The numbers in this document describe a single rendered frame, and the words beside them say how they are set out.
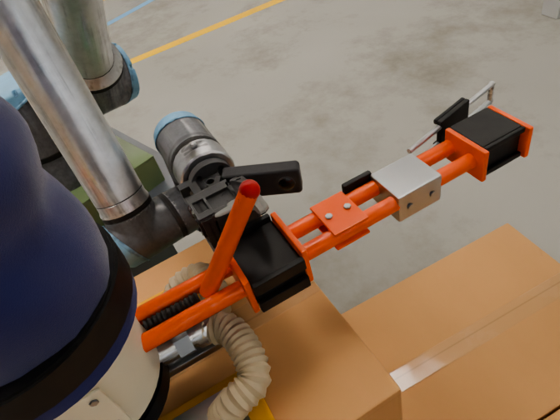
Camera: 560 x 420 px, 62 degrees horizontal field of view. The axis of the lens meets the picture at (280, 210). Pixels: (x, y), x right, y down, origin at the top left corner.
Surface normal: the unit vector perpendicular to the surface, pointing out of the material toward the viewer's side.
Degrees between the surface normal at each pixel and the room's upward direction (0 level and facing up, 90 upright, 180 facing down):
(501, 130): 0
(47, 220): 87
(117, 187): 73
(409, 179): 0
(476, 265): 0
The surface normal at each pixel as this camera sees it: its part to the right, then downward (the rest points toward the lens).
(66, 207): 0.87, -0.46
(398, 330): -0.20, -0.69
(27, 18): 0.72, 0.09
